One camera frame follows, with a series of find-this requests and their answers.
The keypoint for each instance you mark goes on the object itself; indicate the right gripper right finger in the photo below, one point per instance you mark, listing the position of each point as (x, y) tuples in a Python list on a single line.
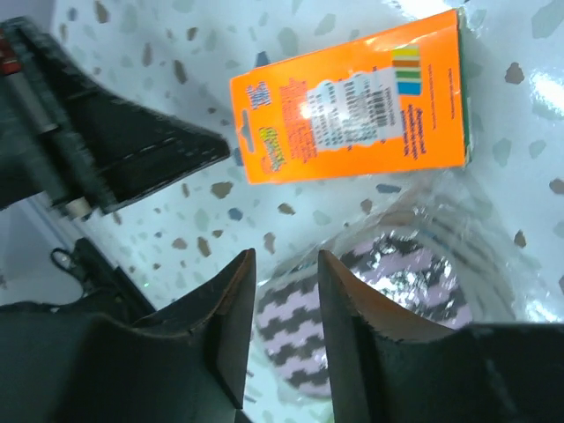
[(365, 333)]

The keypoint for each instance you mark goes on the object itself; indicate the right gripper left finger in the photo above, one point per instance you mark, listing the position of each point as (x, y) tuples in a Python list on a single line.
[(220, 311)]

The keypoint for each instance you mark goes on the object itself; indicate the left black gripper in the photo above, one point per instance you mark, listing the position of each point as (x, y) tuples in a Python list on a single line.
[(67, 136)]

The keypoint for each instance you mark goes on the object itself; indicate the purple wavy striped sponge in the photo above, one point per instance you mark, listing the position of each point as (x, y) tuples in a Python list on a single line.
[(411, 274)]

